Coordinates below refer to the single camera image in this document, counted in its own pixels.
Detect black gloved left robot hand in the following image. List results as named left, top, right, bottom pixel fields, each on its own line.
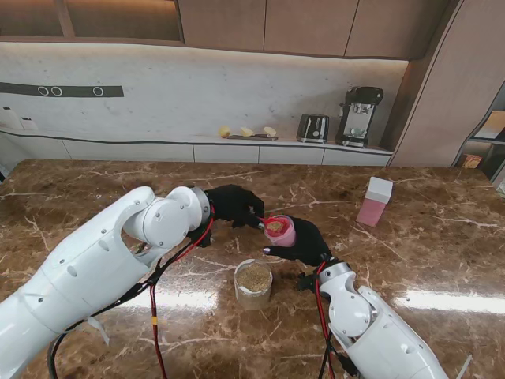
left=204, top=184, right=266, bottom=230

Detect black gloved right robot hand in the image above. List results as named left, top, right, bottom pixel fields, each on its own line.
left=262, top=216, right=333, bottom=268

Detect pink measuring cup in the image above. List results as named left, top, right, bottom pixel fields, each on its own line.
left=263, top=214, right=297, bottom=249

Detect red plastic spoon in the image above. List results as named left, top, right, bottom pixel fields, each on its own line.
left=255, top=215, right=283, bottom=235

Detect clear grain jar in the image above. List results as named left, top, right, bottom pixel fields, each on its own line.
left=234, top=260, right=273, bottom=311

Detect pink container with white lid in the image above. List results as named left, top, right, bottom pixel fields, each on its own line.
left=356, top=176, right=395, bottom=228

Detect white counter with drawers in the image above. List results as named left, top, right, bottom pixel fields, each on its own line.
left=0, top=129, right=394, bottom=167

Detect dark cutting board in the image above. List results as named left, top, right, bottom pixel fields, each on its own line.
left=227, top=133, right=279, bottom=142

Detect black and silver toaster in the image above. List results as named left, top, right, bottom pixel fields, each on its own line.
left=296, top=113, right=331, bottom=144

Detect black espresso machine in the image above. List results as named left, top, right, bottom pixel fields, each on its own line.
left=334, top=85, right=385, bottom=149

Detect small wooden box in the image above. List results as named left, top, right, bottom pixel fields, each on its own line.
left=459, top=153, right=483, bottom=170

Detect tall brown cabinet panel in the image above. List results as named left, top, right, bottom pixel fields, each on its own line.
left=388, top=0, right=505, bottom=169

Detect dark open shelf unit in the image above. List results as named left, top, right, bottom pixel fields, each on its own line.
left=453, top=81, right=505, bottom=183

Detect tan book on shelf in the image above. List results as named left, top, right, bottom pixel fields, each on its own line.
left=479, top=110, right=505, bottom=140

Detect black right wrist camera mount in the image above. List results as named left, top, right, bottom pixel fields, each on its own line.
left=297, top=271, right=320, bottom=292

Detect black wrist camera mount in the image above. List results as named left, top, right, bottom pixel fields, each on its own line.
left=297, top=271, right=320, bottom=292
left=188, top=228, right=214, bottom=250

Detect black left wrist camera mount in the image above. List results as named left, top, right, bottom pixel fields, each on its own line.
left=188, top=228, right=214, bottom=250

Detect red and black right arm cables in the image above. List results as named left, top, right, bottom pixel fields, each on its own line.
left=314, top=262, right=358, bottom=379

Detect red and black arm cables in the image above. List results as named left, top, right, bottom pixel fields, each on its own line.
left=314, top=262, right=358, bottom=379
left=47, top=205, right=216, bottom=379

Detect red and black left arm cables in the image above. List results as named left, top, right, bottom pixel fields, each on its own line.
left=47, top=205, right=216, bottom=379

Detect brown wall cabinets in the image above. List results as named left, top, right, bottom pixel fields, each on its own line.
left=0, top=0, right=451, bottom=61

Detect black wall power strip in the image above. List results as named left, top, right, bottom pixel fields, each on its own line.
left=0, top=81, right=125, bottom=99

